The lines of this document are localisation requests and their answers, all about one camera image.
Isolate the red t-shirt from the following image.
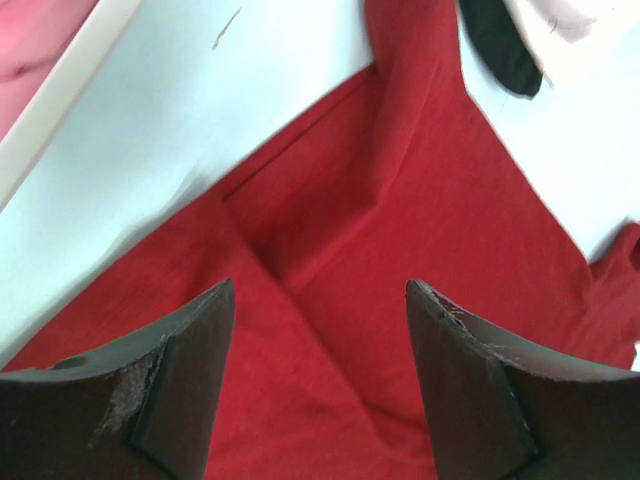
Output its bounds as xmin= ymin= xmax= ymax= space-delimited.
xmin=7 ymin=1 xmax=639 ymax=479

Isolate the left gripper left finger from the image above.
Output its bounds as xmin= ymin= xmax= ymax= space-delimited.
xmin=1 ymin=280 xmax=236 ymax=479

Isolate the pink t-shirt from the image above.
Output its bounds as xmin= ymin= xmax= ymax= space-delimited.
xmin=1 ymin=0 xmax=96 ymax=135

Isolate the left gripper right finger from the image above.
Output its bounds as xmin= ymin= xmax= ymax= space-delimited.
xmin=406 ymin=280 xmax=639 ymax=479

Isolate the folded white t-shirt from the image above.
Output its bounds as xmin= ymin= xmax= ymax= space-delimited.
xmin=505 ymin=0 xmax=639 ymax=87

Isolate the folded black t-shirt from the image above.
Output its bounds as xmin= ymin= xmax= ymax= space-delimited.
xmin=458 ymin=0 xmax=543 ymax=99

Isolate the white plastic basin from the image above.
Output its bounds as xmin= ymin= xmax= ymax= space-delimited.
xmin=0 ymin=0 xmax=144 ymax=211

